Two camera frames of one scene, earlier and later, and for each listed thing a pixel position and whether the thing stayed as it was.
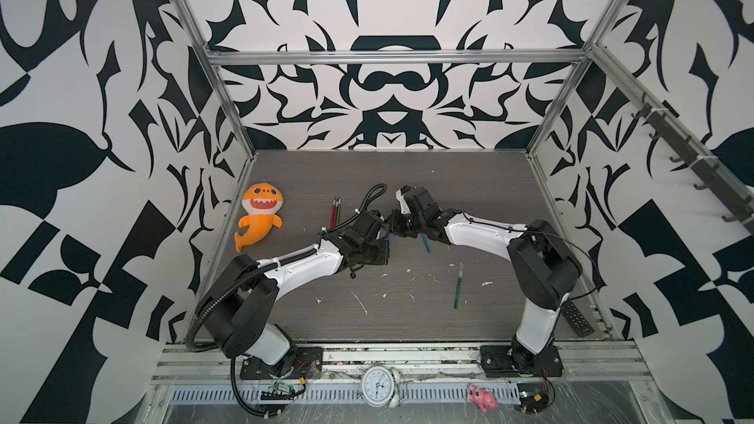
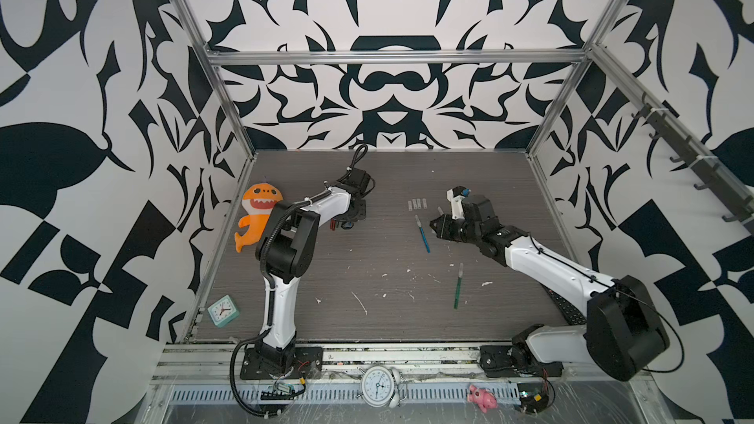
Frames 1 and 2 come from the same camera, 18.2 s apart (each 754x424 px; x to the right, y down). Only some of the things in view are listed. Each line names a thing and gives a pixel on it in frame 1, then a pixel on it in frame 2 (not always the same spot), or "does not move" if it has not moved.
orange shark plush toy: [261, 202] does not move
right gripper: [394, 223] -> [441, 230]
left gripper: [383, 259] -> [361, 211]
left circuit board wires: [285, 394] does not move
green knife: [458, 286] does not move
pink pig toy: [484, 397] does not move
